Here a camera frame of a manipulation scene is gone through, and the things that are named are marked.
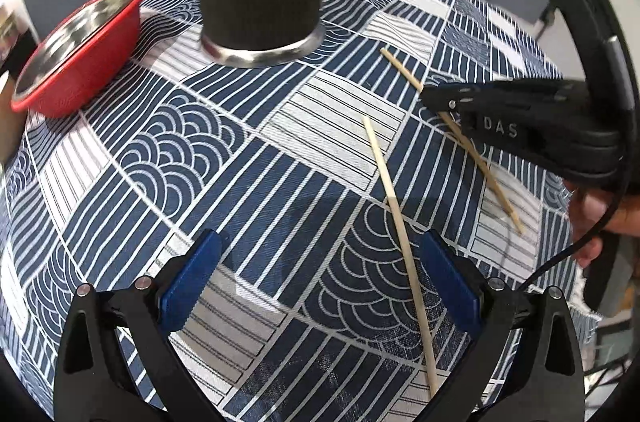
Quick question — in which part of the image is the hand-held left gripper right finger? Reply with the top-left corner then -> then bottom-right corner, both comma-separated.
419,229 -> 587,422

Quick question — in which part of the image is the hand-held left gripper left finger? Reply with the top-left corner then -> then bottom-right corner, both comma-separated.
54,229 -> 223,422

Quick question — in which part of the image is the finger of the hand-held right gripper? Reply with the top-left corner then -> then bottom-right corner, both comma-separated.
429,78 -> 582,99
422,90 -> 531,117

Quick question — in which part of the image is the bamboo chopstick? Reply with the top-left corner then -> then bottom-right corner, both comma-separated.
380,47 -> 525,235
364,116 -> 442,399

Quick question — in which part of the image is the person's right hand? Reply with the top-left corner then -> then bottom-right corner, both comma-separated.
565,182 -> 626,270

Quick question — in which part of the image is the blue and white patterned tablecloth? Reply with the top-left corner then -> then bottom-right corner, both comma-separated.
0,0 -> 598,422

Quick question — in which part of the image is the red bowl with steel inside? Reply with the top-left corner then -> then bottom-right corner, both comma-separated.
11,0 -> 149,119

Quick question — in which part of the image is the black cable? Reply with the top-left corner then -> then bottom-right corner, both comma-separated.
517,182 -> 631,293

